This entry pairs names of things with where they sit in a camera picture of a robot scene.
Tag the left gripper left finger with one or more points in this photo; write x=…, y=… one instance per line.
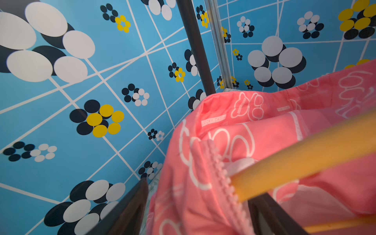
x=127, y=216

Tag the pink printed jacket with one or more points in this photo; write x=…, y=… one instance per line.
x=230, y=131

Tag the black clothes rack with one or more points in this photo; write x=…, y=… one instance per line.
x=188, y=16

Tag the wooden hanger of pink jacket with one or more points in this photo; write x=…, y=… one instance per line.
x=349, y=140

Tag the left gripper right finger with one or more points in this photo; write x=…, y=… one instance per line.
x=269, y=218

